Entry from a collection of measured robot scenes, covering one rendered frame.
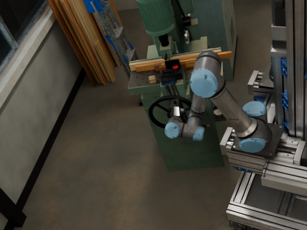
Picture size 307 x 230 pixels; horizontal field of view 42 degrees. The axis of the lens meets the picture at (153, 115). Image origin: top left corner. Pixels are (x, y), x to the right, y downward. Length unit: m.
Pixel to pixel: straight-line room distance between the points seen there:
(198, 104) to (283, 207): 0.96
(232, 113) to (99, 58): 2.38
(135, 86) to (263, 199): 1.08
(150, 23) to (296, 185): 1.17
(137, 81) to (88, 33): 1.40
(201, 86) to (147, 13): 0.76
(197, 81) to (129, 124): 2.02
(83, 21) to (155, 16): 1.62
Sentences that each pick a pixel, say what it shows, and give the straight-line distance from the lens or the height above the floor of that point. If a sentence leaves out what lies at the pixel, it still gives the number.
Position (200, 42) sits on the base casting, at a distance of 2.94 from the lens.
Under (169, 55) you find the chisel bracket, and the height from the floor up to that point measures 1.02.
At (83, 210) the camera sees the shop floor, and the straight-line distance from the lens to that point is 3.24.
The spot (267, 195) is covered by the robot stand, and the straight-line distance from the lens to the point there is 2.72.
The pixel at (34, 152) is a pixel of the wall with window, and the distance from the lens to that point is 3.62.
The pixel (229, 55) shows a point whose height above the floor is 0.92.
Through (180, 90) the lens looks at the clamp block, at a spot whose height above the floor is 0.91.
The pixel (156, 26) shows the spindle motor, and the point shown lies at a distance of 2.36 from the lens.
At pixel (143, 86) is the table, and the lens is 2.54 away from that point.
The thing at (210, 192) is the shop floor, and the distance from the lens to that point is 3.02.
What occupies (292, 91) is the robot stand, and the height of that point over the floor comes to 1.06.
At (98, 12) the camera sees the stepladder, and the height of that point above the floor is 1.01.
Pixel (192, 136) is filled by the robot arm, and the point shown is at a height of 1.01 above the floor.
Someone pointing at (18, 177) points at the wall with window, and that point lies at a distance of 3.46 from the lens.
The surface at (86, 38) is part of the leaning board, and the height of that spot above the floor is 0.55.
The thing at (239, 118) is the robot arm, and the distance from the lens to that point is 1.86.
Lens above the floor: 2.50
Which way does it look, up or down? 43 degrees down
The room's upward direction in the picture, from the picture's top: 20 degrees counter-clockwise
